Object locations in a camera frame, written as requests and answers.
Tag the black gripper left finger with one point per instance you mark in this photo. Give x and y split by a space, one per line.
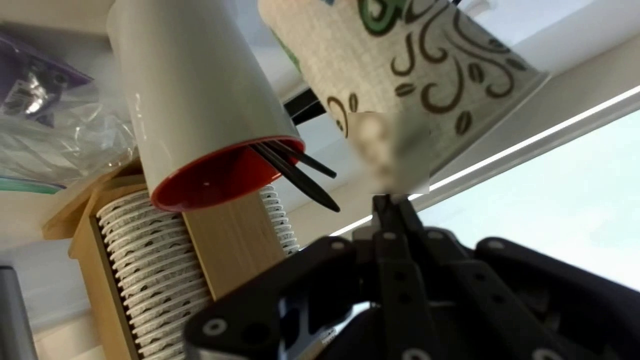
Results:
320 292

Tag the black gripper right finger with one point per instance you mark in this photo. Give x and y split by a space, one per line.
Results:
521 301

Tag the paper cup with coffee print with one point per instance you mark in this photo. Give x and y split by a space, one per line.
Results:
400 86

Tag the stack of white cup lids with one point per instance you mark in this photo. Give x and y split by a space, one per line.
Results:
153 272

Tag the clear bag with purple items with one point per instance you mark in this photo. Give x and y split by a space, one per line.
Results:
61 127

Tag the black plastic utensil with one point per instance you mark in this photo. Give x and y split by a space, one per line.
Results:
313 164
303 183

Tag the white mug with red inside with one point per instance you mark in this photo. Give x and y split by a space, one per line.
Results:
193 92

